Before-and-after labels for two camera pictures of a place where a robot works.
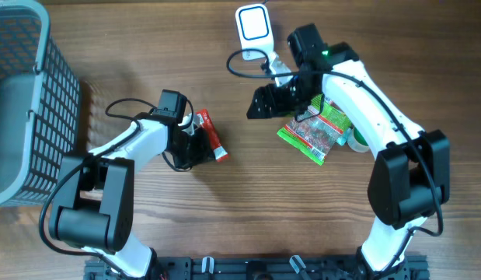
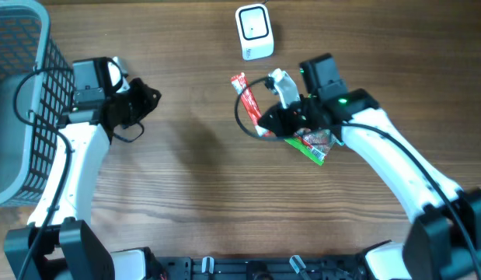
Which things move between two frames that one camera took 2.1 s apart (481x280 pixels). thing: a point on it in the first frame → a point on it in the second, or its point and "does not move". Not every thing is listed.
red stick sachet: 206,120 → 239,83
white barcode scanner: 255,32 does not move
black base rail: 256,268 does not move
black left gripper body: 191,148 → 136,103
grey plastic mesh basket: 36,105 does not move
